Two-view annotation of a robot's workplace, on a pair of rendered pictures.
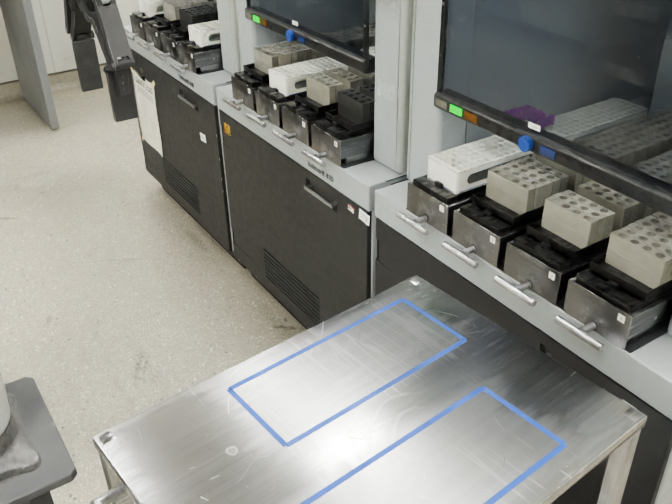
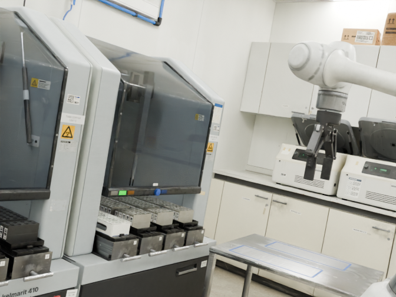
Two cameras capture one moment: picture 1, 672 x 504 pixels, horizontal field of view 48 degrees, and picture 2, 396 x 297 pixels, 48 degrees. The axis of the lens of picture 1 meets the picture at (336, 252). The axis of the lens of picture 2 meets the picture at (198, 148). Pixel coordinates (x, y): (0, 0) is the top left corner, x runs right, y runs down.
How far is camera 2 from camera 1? 2.35 m
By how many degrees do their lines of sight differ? 106
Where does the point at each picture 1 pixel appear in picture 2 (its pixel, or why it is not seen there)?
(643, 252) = (188, 211)
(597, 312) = (195, 236)
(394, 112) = (64, 217)
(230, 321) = not seen: outside the picture
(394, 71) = (68, 190)
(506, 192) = (142, 220)
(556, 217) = (162, 218)
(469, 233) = (149, 244)
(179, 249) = not seen: outside the picture
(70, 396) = not seen: outside the picture
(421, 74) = (90, 184)
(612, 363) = (199, 251)
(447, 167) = (125, 223)
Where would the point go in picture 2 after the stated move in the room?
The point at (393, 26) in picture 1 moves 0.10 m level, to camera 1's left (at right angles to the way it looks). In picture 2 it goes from (70, 161) to (73, 165)
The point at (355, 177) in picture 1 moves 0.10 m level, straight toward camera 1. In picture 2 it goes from (65, 270) to (95, 271)
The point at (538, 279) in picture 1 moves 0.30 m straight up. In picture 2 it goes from (178, 240) to (189, 174)
